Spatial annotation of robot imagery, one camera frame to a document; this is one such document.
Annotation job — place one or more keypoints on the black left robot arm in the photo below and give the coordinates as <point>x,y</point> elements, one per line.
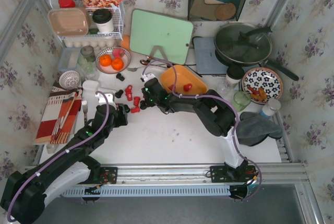
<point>26,195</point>

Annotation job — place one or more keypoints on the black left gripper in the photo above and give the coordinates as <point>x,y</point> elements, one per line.
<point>121,114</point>

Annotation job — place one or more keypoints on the striped red cloth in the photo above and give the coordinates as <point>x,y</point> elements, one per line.
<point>59,115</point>

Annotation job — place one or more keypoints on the metal spoon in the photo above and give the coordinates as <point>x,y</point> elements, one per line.
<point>144,64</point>

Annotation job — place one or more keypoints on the egg tray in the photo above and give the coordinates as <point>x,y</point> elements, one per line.
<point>96,44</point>

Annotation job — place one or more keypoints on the white strainer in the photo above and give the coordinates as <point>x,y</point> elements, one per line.
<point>69,79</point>

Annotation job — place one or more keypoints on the white cup black lid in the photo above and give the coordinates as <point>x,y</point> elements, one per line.
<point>103,19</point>

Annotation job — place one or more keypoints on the black coffee capsule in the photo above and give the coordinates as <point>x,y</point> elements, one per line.
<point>119,93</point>
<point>126,108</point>
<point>120,77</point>
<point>142,105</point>

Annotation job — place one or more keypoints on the clear glass jar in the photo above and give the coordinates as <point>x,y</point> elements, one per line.
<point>86,63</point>

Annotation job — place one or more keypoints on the bowl with fruit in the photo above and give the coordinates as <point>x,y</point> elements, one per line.
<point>113,60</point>

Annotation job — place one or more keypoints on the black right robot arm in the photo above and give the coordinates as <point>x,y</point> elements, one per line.
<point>216,114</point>

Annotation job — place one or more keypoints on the green translucent cup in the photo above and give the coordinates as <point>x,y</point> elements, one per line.
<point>241,100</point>

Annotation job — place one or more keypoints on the clear blue rimmed container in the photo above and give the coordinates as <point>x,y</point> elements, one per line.
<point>68,60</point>

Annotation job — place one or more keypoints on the green cutting board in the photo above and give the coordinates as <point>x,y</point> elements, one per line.
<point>160,36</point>

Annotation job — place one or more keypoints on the white blue bottle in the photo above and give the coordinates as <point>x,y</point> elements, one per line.
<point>270,108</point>

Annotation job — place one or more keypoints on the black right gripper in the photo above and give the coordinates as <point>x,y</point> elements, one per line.
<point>147,98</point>

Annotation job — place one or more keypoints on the black frying pan with lid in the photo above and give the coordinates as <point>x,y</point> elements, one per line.
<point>244,44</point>

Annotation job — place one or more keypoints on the small cup black lid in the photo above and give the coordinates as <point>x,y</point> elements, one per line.
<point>234,74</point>

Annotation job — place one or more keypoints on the grey cloth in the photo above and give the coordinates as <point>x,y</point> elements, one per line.
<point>253,129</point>

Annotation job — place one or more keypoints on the black mesh organizer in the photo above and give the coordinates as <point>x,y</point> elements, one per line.
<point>214,10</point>

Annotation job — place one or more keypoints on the orange plastic storage basket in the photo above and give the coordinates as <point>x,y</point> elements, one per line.
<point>183,76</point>

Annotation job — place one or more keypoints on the beige plastic container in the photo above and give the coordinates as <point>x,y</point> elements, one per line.
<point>69,22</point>

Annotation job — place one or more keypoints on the grey induction cooker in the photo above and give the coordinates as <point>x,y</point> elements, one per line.
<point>206,60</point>

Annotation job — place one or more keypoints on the blue flower patterned plate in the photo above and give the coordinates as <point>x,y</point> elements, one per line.
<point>262,84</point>

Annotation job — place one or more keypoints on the white wire rack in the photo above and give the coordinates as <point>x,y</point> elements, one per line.
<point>118,17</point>

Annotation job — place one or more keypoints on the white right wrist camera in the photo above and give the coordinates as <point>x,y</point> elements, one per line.
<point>147,77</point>

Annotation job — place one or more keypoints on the red lidded jar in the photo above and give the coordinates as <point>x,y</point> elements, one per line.
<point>66,3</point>

